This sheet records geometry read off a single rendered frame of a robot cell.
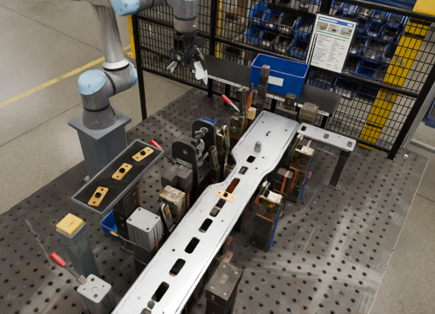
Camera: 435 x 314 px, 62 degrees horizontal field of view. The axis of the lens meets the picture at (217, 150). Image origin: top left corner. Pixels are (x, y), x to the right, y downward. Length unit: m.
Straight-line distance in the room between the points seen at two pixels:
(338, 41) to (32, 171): 2.47
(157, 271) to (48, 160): 2.16
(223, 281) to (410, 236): 2.01
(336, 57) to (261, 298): 1.31
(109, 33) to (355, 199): 1.47
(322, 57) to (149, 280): 1.50
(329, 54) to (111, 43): 1.17
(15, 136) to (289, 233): 2.64
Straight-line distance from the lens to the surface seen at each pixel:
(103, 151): 1.75
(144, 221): 1.30
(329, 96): 2.18
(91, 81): 1.61
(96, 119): 1.69
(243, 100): 1.76
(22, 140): 3.60
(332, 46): 2.13
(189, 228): 1.40
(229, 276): 1.27
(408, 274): 2.83
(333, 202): 2.02
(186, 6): 1.20
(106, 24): 1.61
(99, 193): 1.32
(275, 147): 1.77
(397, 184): 2.28
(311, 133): 1.91
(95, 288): 1.25
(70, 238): 1.27
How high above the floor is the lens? 2.14
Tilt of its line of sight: 42 degrees down
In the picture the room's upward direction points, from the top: 4 degrees clockwise
